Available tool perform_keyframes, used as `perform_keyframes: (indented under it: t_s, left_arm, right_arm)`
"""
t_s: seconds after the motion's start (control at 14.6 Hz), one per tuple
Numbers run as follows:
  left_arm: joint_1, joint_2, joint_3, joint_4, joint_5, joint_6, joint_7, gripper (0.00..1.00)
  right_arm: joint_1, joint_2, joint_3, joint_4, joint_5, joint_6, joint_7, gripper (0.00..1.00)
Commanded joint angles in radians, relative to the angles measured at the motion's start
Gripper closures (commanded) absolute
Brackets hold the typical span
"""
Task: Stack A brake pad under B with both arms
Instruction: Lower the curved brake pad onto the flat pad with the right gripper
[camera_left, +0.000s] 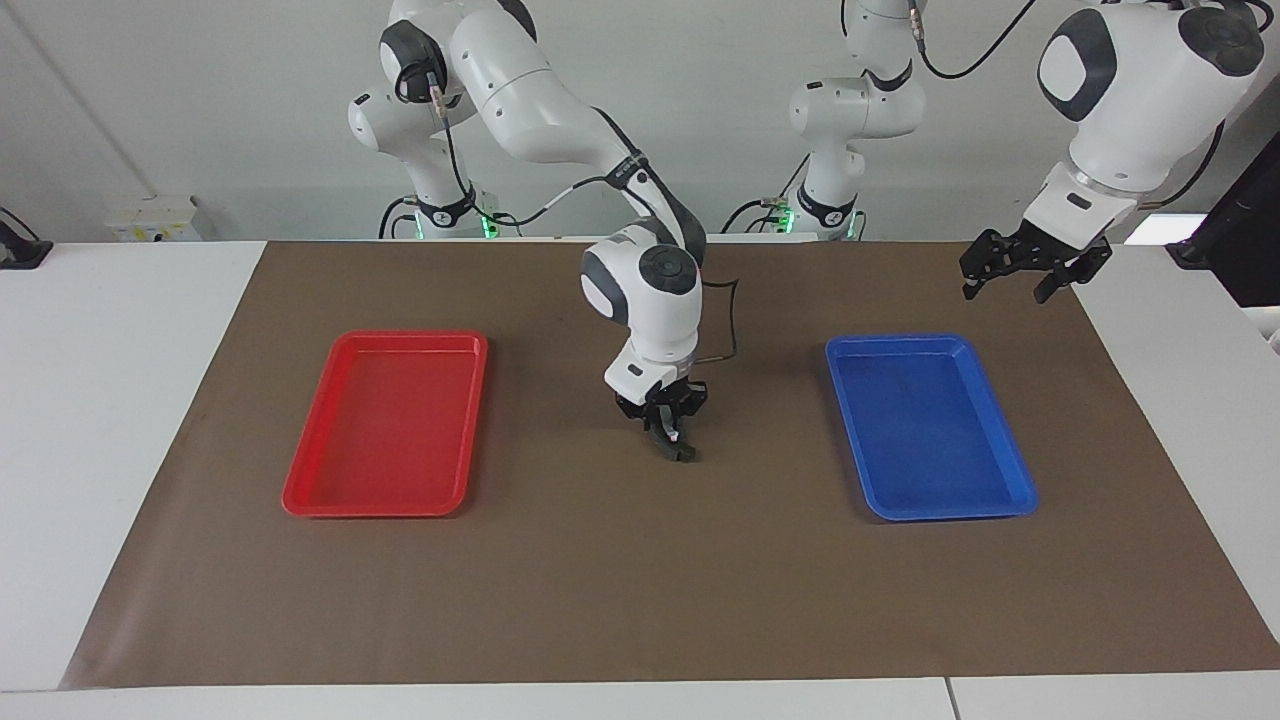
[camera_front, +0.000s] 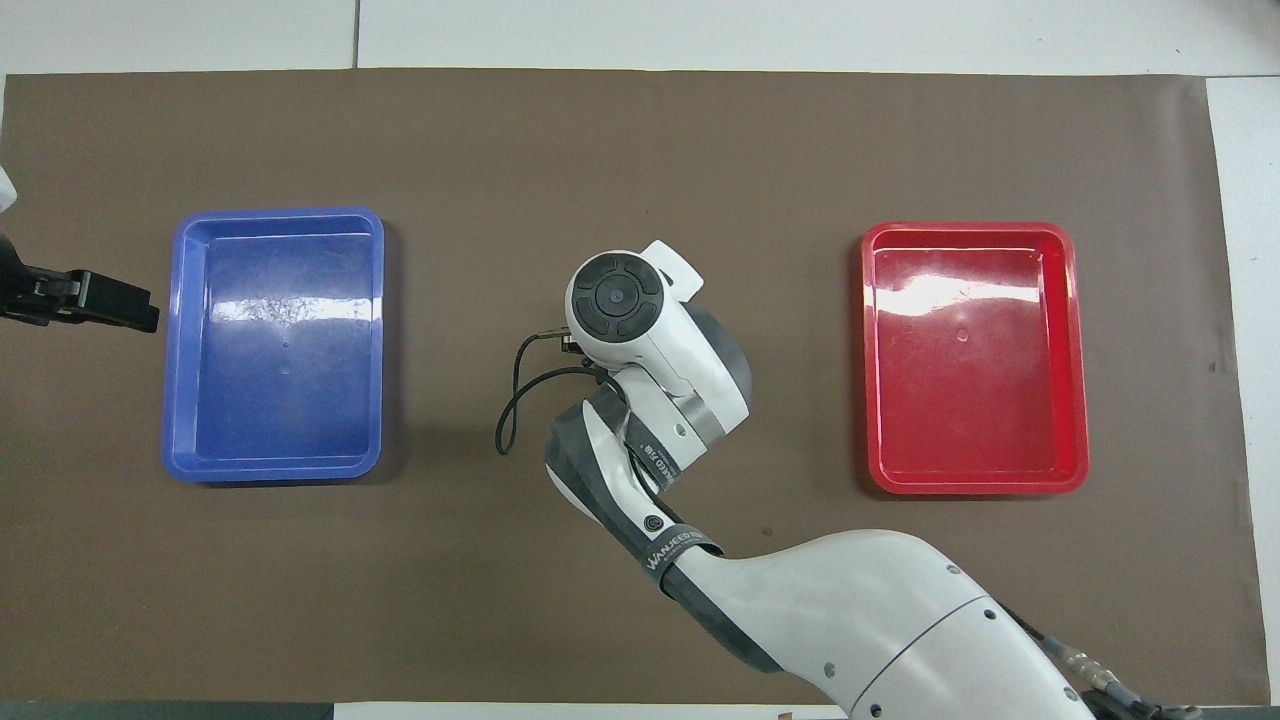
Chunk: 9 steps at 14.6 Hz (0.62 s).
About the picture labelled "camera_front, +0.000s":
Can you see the brown table mat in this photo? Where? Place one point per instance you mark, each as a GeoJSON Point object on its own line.
{"type": "Point", "coordinates": [400, 600]}

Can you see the red plastic tray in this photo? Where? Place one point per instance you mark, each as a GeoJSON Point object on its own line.
{"type": "Point", "coordinates": [920, 440]}

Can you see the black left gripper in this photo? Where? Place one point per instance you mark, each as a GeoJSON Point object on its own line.
{"type": "Point", "coordinates": [40, 295]}

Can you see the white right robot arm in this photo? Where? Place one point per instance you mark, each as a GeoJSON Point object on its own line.
{"type": "Point", "coordinates": [850, 610]}

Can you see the blue plastic tray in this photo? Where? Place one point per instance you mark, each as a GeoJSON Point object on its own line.
{"type": "Point", "coordinates": [300, 430]}

